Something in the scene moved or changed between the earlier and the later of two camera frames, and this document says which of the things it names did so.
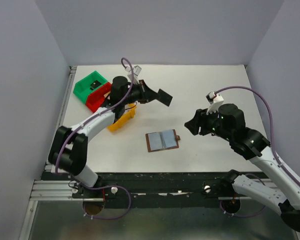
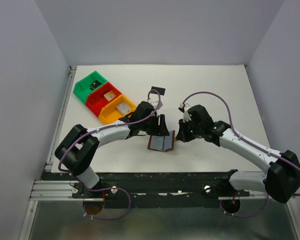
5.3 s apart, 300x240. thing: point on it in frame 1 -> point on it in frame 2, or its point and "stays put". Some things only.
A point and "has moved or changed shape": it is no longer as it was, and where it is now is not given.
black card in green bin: x=94 y=84 stays put
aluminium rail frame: x=46 y=189 stays put
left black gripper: x=146 y=95 -> x=161 y=130
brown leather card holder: x=162 y=140 has moved or changed shape
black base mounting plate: x=153 y=190 stays put
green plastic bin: x=82 y=88 stays put
